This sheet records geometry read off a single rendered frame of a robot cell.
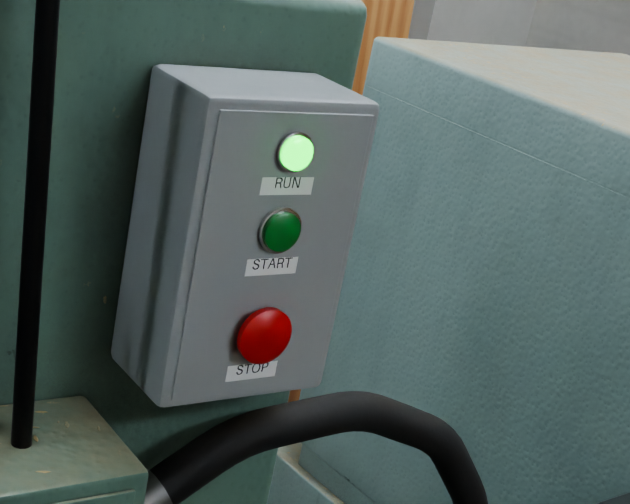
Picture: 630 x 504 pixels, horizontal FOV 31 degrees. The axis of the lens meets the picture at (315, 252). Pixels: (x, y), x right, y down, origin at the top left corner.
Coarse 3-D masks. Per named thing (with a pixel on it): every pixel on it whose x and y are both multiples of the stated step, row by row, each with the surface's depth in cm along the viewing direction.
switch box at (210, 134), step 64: (192, 128) 53; (256, 128) 53; (320, 128) 55; (192, 192) 53; (256, 192) 55; (320, 192) 57; (128, 256) 58; (192, 256) 54; (256, 256) 56; (320, 256) 58; (128, 320) 59; (192, 320) 55; (320, 320) 60; (192, 384) 57; (256, 384) 59
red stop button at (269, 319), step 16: (256, 320) 57; (272, 320) 57; (288, 320) 58; (240, 336) 57; (256, 336) 57; (272, 336) 57; (288, 336) 58; (240, 352) 57; (256, 352) 57; (272, 352) 58
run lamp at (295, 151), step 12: (300, 132) 54; (288, 144) 54; (300, 144) 54; (312, 144) 55; (276, 156) 54; (288, 156) 54; (300, 156) 54; (312, 156) 55; (288, 168) 54; (300, 168) 55
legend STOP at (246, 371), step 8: (232, 368) 58; (240, 368) 58; (248, 368) 58; (256, 368) 59; (264, 368) 59; (272, 368) 59; (232, 376) 58; (240, 376) 58; (248, 376) 59; (256, 376) 59; (264, 376) 59
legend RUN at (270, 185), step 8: (264, 184) 55; (272, 184) 55; (280, 184) 55; (288, 184) 55; (296, 184) 56; (304, 184) 56; (312, 184) 56; (264, 192) 55; (272, 192) 55; (280, 192) 55; (288, 192) 56; (296, 192) 56; (304, 192) 56
